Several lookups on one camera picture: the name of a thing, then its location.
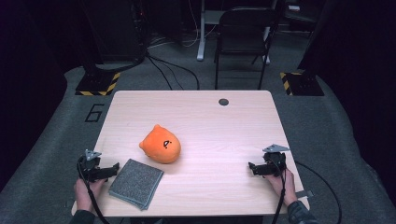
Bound striped black stand base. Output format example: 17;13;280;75
75;71;122;97
278;71;325;97

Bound white floor cables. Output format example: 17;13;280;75
148;0;219;49

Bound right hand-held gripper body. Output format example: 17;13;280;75
262;143;290;177

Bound grey cloth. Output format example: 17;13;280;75
107;158;165;212

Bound person's left hand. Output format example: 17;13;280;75
73;177;107;213

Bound black computer tower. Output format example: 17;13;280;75
81;0;148;63

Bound white desk leg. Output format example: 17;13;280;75
196;0;226;62

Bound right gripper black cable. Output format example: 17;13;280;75
271;157;288;224

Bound black floor cable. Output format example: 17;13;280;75
294;161;343;224
146;55;174;91
146;53;201;91

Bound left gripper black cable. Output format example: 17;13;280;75
76;154;112;224

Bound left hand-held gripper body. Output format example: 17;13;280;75
77;149;108;184

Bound orange plush toy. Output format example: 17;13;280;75
138;123;182;165

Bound person's right hand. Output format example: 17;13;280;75
264;167;299;207

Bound black folding chair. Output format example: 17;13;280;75
213;6;278;91

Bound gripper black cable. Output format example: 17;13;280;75
76;154;112;224
271;157;288;224

